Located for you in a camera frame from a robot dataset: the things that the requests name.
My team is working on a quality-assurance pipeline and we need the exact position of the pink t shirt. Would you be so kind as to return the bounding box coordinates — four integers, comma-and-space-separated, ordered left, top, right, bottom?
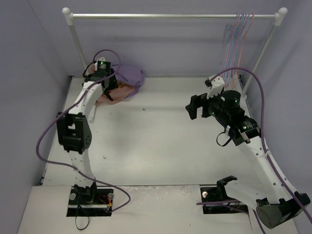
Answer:
89, 65, 139, 105

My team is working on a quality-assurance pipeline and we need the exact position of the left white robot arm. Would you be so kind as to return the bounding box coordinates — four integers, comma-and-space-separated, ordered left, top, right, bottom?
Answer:
57, 58, 118, 205

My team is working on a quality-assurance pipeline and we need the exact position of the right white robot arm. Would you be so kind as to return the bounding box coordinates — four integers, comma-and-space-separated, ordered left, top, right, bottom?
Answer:
185, 90, 311, 229

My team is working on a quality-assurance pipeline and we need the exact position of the purple t shirt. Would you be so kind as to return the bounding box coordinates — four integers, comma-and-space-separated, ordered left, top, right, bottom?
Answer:
113, 64, 145, 87

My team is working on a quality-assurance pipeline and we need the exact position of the pink and blue hangers bunch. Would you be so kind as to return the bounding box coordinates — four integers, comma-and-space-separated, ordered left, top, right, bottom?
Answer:
219, 12, 255, 90

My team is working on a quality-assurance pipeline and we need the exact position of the white metal clothes rack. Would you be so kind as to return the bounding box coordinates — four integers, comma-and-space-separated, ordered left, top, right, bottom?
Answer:
61, 7, 288, 122

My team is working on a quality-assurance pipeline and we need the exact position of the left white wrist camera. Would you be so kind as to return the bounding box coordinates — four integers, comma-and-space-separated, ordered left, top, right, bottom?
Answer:
93, 57, 106, 63

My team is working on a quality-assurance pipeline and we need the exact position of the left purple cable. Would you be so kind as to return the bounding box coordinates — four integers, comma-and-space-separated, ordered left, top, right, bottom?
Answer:
36, 49, 132, 213

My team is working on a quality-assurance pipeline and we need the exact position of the purple cable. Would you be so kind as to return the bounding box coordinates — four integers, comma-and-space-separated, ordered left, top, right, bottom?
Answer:
196, 67, 312, 234
36, 49, 132, 213

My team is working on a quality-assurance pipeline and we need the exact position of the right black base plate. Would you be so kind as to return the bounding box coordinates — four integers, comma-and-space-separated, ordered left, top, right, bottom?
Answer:
200, 186, 249, 215

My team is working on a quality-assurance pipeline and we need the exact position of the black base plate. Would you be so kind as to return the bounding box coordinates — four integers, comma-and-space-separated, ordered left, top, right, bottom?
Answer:
66, 187, 114, 217
200, 186, 249, 215

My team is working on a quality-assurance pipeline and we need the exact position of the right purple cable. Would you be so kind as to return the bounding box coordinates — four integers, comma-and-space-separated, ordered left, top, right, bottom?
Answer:
196, 67, 312, 234

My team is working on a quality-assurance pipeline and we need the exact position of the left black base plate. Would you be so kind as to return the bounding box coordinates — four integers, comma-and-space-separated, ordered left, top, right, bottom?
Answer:
66, 187, 114, 217

